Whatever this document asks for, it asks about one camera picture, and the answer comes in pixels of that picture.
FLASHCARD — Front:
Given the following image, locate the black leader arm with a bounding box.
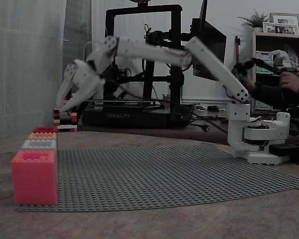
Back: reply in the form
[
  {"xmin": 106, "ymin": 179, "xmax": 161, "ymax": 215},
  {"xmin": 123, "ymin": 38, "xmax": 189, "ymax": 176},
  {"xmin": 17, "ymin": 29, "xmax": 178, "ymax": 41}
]
[{"xmin": 233, "ymin": 57, "xmax": 299, "ymax": 77}]

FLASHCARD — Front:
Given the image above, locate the dark sleeved forearm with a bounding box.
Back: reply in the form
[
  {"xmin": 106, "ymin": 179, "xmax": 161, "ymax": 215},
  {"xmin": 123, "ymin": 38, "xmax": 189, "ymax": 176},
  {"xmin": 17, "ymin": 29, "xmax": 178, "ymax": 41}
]
[{"xmin": 250, "ymin": 81, "xmax": 299, "ymax": 111}]

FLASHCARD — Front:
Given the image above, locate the multicoloured brick stack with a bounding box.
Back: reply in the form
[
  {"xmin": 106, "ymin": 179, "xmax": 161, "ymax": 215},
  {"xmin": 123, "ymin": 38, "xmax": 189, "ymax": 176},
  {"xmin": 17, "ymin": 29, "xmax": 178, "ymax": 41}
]
[{"xmin": 53, "ymin": 98, "xmax": 78, "ymax": 126}]

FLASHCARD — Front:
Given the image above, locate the dark red toy brick box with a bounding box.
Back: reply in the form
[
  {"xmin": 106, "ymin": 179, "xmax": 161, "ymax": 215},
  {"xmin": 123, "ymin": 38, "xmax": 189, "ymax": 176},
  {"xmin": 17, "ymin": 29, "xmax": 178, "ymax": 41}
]
[{"xmin": 32, "ymin": 126, "xmax": 59, "ymax": 133}]

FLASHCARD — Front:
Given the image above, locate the orange toy brick box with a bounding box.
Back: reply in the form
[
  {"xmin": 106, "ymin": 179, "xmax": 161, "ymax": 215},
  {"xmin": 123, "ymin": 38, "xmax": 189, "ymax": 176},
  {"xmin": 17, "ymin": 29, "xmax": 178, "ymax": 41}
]
[{"xmin": 28, "ymin": 132, "xmax": 58, "ymax": 141}]

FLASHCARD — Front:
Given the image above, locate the white toy brick box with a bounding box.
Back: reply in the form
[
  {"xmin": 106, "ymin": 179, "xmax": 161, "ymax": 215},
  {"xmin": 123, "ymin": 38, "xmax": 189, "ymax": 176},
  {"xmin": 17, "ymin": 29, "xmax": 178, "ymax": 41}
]
[{"xmin": 20, "ymin": 139, "xmax": 58, "ymax": 152}]

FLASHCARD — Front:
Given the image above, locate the pink toy brick box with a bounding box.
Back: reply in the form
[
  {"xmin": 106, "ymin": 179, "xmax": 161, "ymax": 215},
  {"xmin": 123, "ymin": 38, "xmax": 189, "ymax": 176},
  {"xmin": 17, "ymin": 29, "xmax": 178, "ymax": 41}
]
[{"xmin": 10, "ymin": 150, "xmax": 58, "ymax": 206}]

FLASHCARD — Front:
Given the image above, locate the grey studded baseplate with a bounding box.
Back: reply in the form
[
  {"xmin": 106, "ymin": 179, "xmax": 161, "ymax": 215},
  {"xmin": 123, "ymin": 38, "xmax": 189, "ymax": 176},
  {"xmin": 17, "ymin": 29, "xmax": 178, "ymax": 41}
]
[{"xmin": 14, "ymin": 143, "xmax": 299, "ymax": 213}]

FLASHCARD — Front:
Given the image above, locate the person's left hand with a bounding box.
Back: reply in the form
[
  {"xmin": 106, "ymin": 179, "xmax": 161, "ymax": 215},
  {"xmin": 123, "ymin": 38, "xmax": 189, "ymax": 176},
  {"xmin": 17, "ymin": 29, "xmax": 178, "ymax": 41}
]
[{"xmin": 239, "ymin": 74, "xmax": 257, "ymax": 95}]

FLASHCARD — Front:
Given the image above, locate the person's right hand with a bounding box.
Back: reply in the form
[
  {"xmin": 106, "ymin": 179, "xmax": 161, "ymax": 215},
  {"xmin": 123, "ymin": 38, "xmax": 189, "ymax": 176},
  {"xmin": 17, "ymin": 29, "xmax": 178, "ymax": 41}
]
[{"xmin": 280, "ymin": 71, "xmax": 299, "ymax": 93}]

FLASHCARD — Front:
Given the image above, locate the white sheer curtain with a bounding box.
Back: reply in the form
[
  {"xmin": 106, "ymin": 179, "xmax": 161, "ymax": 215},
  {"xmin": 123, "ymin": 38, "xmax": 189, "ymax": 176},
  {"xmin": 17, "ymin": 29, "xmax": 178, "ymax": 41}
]
[{"xmin": 0, "ymin": 0, "xmax": 68, "ymax": 140}]

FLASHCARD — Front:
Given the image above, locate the black Creality 3D printer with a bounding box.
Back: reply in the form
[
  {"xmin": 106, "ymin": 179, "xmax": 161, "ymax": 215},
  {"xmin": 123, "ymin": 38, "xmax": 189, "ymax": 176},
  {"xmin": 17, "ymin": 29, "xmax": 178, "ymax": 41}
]
[{"xmin": 80, "ymin": 0, "xmax": 195, "ymax": 129}]

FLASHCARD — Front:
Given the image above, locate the black computer monitor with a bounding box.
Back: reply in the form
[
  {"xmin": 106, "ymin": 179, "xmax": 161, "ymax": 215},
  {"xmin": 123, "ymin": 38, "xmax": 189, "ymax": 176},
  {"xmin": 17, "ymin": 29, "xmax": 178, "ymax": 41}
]
[{"xmin": 191, "ymin": 0, "xmax": 228, "ymax": 82}]

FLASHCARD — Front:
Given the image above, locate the green potted plant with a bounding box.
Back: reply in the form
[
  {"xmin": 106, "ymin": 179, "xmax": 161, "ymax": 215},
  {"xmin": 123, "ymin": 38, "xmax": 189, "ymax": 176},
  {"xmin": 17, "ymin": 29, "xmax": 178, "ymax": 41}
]
[{"xmin": 237, "ymin": 9, "xmax": 270, "ymax": 33}]

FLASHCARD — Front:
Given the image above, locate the wooden shelf unit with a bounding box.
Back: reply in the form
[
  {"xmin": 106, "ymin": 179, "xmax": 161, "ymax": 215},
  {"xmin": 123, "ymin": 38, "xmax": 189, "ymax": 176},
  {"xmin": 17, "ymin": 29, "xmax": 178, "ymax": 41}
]
[{"xmin": 251, "ymin": 31, "xmax": 299, "ymax": 113}]

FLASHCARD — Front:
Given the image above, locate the black cable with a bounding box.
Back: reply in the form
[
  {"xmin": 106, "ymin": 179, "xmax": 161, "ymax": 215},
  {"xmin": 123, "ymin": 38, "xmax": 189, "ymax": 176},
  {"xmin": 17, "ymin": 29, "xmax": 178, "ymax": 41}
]
[{"xmin": 190, "ymin": 113, "xmax": 230, "ymax": 133}]

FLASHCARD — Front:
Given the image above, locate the red handled tool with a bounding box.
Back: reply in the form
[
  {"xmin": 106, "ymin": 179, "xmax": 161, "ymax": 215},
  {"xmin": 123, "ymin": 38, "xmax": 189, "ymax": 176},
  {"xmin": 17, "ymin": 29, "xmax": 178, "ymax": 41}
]
[{"xmin": 235, "ymin": 35, "xmax": 241, "ymax": 66}]

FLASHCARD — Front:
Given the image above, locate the small white picture frame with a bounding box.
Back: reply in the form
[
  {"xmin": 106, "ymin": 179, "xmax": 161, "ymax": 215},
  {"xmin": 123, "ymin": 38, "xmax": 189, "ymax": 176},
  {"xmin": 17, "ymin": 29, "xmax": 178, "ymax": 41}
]
[{"xmin": 262, "ymin": 21, "xmax": 299, "ymax": 35}]

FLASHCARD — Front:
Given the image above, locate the large white picture frame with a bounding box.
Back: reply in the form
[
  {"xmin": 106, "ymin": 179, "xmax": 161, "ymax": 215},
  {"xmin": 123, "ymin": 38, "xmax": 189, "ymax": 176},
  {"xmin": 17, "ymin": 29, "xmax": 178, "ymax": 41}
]
[{"xmin": 270, "ymin": 12, "xmax": 299, "ymax": 35}]

